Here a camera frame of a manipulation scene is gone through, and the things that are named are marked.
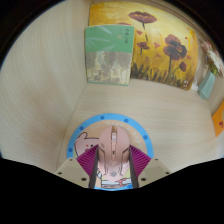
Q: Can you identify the pink computer mouse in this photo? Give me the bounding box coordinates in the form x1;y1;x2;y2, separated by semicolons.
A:
97;126;131;181

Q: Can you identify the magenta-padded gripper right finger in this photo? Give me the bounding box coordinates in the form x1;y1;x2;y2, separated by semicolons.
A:
128;144;173;189

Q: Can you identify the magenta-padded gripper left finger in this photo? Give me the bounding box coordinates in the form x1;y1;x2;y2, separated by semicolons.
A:
54;143;100;189

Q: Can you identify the green and beige book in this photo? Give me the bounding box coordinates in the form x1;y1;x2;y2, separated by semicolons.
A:
84;24;135;87

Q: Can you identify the round blue-rimmed cartoon mouse pad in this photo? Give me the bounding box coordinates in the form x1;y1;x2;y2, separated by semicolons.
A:
66;113;155;192

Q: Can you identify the teal faceted vase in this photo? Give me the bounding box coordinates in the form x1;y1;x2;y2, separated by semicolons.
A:
197;70;216;100

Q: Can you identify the orange book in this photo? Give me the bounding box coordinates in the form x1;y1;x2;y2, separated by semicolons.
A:
211;99;224;138

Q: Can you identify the yellow poppy canvas painting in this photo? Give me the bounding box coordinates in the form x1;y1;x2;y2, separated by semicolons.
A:
88;1;199;91

